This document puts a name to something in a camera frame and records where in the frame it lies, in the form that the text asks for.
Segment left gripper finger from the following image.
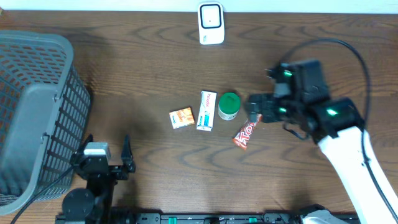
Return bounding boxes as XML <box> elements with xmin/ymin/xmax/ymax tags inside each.
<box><xmin>121</xmin><ymin>134</ymin><xmax>134</xmax><ymax>167</ymax></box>
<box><xmin>77</xmin><ymin>134</ymin><xmax>93</xmax><ymax>152</ymax></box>

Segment red Top chocolate bar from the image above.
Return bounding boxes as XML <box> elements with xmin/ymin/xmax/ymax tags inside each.
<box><xmin>232</xmin><ymin>114</ymin><xmax>262</xmax><ymax>151</ymax></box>

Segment green lid jar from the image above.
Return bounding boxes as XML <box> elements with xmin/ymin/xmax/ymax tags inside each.
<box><xmin>218</xmin><ymin>92</ymin><xmax>241</xmax><ymax>121</ymax></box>

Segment white Panadol box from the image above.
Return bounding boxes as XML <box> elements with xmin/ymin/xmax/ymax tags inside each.
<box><xmin>197</xmin><ymin>91</ymin><xmax>217</xmax><ymax>132</ymax></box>

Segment orange small packet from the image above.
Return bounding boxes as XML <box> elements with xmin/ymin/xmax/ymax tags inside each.
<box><xmin>169</xmin><ymin>107</ymin><xmax>195</xmax><ymax>129</ymax></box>

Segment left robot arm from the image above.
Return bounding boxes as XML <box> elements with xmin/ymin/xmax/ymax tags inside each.
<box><xmin>57</xmin><ymin>135</ymin><xmax>136</xmax><ymax>223</ymax></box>

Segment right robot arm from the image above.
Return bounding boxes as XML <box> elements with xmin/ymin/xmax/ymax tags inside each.
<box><xmin>246</xmin><ymin>60</ymin><xmax>397</xmax><ymax>223</ymax></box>

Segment white barcode scanner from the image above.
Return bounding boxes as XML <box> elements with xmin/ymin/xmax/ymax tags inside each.
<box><xmin>197</xmin><ymin>2</ymin><xmax>225</xmax><ymax>45</ymax></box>

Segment grey plastic basket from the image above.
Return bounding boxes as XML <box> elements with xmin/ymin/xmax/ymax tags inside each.
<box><xmin>1</xmin><ymin>30</ymin><xmax>91</xmax><ymax>215</ymax></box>

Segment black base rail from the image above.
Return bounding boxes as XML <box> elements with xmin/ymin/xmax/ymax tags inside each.
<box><xmin>55</xmin><ymin>212</ymin><xmax>361</xmax><ymax>224</ymax></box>

